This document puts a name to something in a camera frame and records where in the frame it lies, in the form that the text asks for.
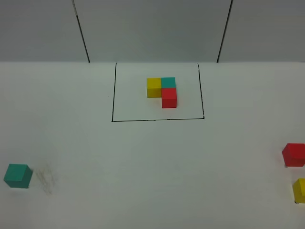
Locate teal template block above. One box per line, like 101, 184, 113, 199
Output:
161, 77, 176, 88

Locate red template block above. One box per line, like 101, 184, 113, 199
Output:
162, 88, 177, 108

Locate yellow template block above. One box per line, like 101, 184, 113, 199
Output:
146, 78, 162, 98

